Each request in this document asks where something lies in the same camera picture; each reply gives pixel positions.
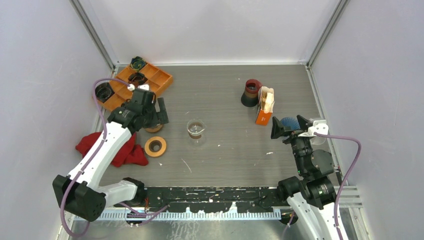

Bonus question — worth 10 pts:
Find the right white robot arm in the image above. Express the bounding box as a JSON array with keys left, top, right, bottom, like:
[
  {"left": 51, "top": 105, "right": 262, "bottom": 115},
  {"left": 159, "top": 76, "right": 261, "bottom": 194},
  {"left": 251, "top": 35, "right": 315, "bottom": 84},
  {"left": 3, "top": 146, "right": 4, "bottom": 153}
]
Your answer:
[{"left": 270, "top": 115, "right": 349, "bottom": 240}]

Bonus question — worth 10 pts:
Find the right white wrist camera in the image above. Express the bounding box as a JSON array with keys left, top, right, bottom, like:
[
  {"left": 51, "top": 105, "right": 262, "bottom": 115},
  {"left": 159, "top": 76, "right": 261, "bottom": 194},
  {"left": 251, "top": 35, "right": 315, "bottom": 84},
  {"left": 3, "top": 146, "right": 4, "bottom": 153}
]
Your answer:
[{"left": 298, "top": 118, "right": 329, "bottom": 146}]

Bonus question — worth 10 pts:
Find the red and black carafe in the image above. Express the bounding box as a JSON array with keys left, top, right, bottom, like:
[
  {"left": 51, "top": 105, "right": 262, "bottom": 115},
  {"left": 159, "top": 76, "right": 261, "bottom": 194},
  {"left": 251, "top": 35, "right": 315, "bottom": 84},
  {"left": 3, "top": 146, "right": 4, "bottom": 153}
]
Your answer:
[{"left": 240, "top": 78, "right": 262, "bottom": 108}]

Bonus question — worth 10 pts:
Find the red cloth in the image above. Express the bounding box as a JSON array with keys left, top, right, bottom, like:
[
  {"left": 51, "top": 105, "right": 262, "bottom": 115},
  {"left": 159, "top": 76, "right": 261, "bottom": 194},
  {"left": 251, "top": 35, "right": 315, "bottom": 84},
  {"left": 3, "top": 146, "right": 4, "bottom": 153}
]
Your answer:
[{"left": 75, "top": 132, "right": 149, "bottom": 168}]

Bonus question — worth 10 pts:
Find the orange wooden compartment tray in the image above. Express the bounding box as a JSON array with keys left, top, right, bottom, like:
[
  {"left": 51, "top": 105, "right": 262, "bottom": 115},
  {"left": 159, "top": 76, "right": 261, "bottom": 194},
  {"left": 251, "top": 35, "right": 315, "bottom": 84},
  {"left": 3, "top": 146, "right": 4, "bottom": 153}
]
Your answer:
[{"left": 95, "top": 62, "right": 174, "bottom": 112}]

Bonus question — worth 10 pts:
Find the dark wooden dripper stand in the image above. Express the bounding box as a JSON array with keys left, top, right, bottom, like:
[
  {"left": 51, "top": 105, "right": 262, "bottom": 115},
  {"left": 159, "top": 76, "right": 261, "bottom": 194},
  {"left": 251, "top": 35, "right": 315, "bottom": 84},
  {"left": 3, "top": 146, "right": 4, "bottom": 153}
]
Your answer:
[{"left": 144, "top": 124, "right": 164, "bottom": 133}]

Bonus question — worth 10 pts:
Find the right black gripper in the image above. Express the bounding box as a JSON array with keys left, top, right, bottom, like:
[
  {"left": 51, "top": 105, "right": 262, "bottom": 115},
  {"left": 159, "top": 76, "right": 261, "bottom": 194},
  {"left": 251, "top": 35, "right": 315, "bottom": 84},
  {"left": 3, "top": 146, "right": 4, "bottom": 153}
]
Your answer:
[{"left": 271, "top": 114, "right": 315, "bottom": 174}]

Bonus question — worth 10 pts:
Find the purple cable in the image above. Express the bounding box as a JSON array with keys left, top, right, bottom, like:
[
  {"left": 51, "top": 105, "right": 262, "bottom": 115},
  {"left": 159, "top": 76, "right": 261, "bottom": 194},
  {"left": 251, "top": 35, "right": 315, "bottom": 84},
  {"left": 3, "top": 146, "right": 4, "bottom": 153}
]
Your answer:
[
  {"left": 313, "top": 132, "right": 362, "bottom": 240},
  {"left": 59, "top": 78, "right": 133, "bottom": 238}
]

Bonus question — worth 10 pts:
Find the light wooden ring holder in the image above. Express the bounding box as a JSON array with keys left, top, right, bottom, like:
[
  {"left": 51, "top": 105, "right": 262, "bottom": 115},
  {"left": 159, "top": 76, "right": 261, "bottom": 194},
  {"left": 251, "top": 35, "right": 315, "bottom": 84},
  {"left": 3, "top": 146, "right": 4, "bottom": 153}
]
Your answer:
[{"left": 144, "top": 136, "right": 167, "bottom": 158}]

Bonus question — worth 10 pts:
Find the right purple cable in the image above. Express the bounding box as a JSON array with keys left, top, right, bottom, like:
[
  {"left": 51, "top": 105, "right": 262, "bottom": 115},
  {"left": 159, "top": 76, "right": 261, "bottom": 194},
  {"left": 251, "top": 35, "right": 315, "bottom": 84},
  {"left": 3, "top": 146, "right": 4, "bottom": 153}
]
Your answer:
[{"left": 313, "top": 132, "right": 362, "bottom": 240}]

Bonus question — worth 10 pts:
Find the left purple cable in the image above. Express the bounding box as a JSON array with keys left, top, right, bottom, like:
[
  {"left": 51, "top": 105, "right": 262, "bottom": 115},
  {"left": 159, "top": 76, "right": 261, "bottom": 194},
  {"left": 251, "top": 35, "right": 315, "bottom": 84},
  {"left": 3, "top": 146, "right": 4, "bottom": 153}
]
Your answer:
[{"left": 59, "top": 78, "right": 133, "bottom": 238}]

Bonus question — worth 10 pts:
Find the orange coffee filter box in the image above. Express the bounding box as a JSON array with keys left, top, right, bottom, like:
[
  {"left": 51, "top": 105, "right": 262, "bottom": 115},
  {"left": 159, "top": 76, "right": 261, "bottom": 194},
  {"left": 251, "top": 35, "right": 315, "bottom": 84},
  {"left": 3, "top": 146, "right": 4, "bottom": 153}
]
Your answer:
[{"left": 255, "top": 86, "right": 275, "bottom": 126}]

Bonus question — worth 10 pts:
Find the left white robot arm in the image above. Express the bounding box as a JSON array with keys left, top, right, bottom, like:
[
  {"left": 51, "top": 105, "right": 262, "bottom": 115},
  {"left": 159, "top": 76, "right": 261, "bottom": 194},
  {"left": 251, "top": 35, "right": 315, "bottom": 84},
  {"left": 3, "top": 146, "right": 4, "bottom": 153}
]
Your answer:
[{"left": 52, "top": 88, "right": 169, "bottom": 222}]

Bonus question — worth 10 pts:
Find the glass beaker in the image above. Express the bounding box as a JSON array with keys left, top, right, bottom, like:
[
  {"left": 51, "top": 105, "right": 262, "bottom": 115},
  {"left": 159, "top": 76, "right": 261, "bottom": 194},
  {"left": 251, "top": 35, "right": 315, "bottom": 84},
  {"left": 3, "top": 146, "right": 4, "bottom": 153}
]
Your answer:
[{"left": 186, "top": 119, "right": 206, "bottom": 140}]

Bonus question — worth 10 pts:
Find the dark patterned rolled cloth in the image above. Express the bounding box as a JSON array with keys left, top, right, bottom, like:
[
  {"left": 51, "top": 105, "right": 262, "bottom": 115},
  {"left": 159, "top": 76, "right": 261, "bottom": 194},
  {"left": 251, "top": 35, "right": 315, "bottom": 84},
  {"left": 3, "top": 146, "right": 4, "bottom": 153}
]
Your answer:
[{"left": 129, "top": 56, "right": 147, "bottom": 72}]

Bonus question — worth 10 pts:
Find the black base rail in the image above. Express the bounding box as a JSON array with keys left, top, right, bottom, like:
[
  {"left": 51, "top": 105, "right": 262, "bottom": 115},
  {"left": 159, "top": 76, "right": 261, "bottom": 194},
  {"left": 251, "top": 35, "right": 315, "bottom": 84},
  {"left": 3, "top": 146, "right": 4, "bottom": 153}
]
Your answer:
[{"left": 123, "top": 186, "right": 296, "bottom": 214}]

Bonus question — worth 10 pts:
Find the blue glass dripper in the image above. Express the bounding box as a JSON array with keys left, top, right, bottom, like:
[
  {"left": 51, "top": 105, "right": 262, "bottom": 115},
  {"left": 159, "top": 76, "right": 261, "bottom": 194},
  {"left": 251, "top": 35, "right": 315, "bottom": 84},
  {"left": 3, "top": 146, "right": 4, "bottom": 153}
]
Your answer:
[{"left": 280, "top": 117, "right": 301, "bottom": 131}]

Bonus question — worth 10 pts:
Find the black rolled cloth in tray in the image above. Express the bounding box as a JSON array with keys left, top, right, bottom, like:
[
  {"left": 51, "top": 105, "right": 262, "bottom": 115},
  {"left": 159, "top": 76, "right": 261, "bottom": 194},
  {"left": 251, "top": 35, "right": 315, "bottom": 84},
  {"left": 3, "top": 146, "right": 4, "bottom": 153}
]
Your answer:
[{"left": 128, "top": 72, "right": 148, "bottom": 87}]

